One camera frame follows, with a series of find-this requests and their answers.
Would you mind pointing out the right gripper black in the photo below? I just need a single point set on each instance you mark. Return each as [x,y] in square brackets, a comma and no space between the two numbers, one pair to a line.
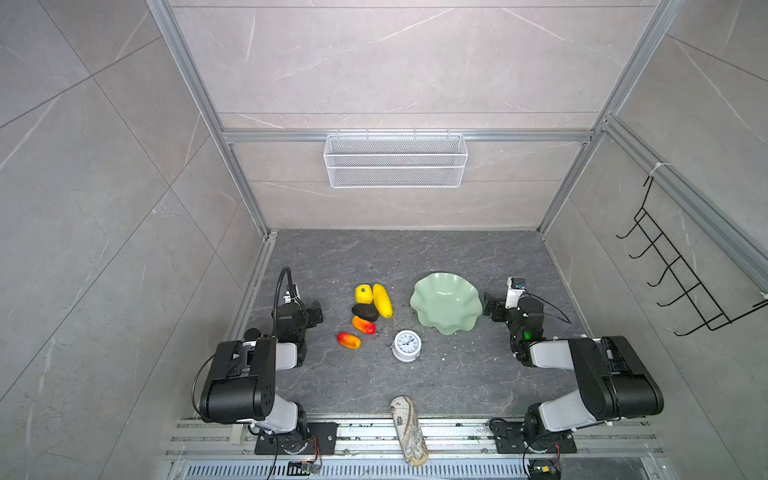
[496,308]

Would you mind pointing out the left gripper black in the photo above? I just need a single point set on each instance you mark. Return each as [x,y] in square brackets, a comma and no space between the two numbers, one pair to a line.
[308,314]

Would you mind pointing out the red orange fake mango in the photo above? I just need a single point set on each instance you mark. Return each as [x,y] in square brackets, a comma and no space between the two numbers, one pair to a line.
[349,341]
[364,326]

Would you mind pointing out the yellow fake lemon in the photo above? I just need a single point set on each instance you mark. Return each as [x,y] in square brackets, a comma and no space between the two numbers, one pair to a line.
[364,294]

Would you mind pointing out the dark fake avocado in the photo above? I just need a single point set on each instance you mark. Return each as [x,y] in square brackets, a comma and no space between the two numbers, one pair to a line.
[366,312]

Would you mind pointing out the green wavy fruit bowl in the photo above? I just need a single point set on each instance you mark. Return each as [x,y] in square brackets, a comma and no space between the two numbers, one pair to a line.
[446,302]

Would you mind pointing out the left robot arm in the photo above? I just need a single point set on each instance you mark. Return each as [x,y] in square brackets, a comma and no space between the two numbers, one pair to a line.
[240,386]

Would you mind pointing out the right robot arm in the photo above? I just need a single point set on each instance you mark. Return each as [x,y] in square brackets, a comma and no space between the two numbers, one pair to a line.
[612,381]

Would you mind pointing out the white alarm clock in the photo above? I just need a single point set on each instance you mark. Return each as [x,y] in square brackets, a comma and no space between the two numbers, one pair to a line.
[406,346]

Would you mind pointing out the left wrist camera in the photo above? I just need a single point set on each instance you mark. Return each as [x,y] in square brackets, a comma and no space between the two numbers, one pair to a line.
[291,295]

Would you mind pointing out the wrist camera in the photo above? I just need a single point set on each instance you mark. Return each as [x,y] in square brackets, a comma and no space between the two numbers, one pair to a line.
[291,295]
[516,288]

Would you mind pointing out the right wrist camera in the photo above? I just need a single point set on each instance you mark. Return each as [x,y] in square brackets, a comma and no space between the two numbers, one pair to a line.
[516,288]

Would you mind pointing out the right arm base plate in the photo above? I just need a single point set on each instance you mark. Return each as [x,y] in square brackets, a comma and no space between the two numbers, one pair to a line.
[517,437]

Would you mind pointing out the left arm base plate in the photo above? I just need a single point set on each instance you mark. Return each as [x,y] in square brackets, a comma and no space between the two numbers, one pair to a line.
[314,437]

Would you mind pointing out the black wire hook rack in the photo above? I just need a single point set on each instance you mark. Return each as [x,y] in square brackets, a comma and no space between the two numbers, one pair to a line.
[709,313]

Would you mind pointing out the white wire mesh basket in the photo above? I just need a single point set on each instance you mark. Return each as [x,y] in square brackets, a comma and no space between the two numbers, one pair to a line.
[395,160]

